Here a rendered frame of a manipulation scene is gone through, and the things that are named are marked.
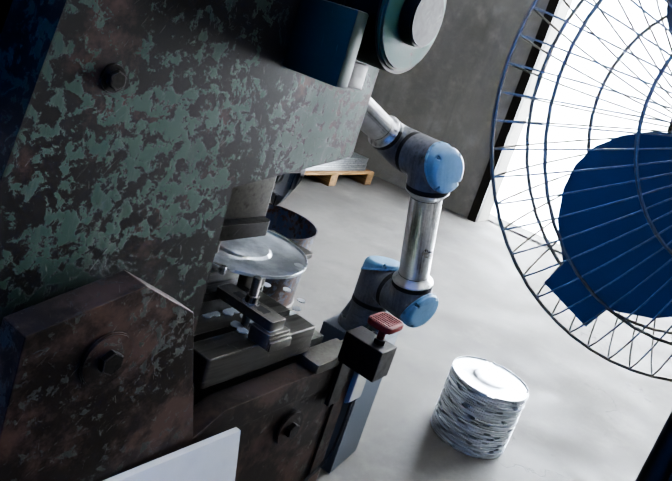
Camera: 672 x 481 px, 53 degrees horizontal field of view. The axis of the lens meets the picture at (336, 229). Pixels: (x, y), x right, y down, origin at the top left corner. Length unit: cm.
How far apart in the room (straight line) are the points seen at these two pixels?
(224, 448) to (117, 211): 49
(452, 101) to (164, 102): 533
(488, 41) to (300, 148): 501
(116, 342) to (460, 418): 175
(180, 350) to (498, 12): 533
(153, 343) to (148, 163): 25
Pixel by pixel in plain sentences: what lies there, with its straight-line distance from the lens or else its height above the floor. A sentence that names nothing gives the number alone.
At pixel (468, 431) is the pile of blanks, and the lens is 251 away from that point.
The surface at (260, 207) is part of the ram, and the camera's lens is 131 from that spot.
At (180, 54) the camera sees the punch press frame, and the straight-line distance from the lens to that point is 90.
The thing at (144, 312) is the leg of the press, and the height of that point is 86.
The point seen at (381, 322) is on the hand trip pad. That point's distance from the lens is 135.
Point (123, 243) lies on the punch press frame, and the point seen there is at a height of 93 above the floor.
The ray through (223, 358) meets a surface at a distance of 118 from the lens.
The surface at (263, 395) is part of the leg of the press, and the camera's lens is 127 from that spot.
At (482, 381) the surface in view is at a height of 25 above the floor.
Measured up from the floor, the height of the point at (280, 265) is 78.
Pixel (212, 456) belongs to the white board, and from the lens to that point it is 120.
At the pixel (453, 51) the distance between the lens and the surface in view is 620.
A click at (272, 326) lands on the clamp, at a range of 123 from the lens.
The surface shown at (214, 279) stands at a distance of 131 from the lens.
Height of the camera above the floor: 129
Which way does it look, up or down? 17 degrees down
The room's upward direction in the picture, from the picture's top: 18 degrees clockwise
